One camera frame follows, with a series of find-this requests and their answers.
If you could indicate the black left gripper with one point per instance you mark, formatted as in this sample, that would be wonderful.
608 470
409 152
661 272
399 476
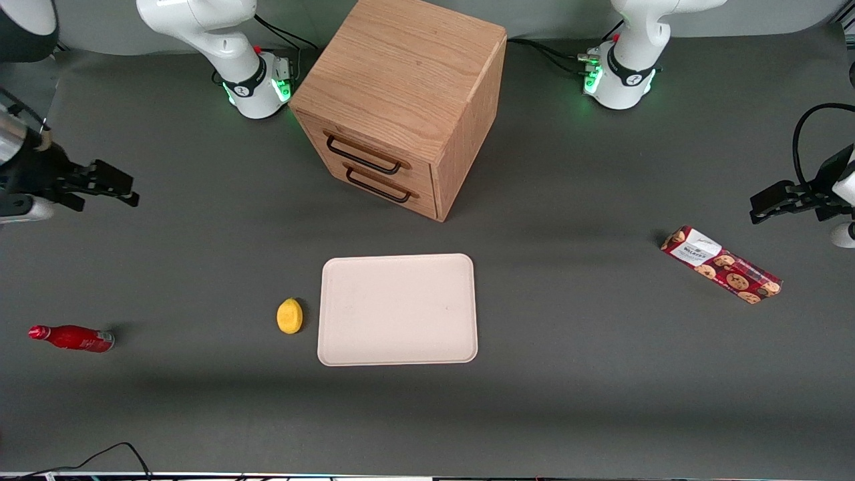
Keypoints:
824 185

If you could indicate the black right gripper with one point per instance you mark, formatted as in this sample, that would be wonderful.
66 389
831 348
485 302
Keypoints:
39 172

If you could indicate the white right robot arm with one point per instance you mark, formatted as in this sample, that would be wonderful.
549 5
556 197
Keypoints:
234 47

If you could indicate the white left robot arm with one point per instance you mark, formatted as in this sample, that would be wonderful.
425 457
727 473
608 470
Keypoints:
631 47

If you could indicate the wooden drawer cabinet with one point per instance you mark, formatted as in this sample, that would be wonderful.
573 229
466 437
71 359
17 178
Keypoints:
401 67

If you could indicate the red cookie box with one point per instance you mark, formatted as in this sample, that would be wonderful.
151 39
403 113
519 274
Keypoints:
725 267

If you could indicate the red bottle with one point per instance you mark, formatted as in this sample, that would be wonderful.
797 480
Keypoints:
73 338

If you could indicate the yellow lemon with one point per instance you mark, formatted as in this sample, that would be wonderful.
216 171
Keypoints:
289 316

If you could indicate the beige plastic tray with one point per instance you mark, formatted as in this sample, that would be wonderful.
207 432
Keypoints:
397 310

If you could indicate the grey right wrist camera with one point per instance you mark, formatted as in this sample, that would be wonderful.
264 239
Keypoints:
23 210

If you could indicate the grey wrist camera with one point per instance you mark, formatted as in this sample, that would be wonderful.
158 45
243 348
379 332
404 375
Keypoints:
23 210
844 235

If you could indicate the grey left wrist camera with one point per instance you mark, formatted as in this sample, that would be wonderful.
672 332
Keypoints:
844 235

